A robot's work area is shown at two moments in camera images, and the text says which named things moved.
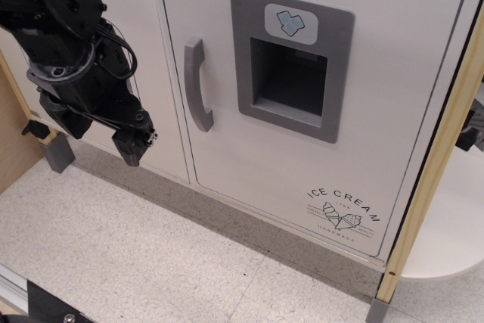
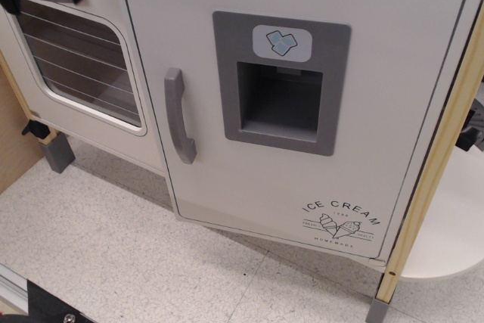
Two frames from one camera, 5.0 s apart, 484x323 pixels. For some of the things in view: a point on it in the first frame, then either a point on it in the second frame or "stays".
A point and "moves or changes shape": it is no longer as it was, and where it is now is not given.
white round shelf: [450, 239] stays
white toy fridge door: [349, 195] moves or changes shape
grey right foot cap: [376, 312] stays
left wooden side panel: [18, 153] stays
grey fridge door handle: [193, 56] → [174, 84]
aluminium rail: [13, 289] stays
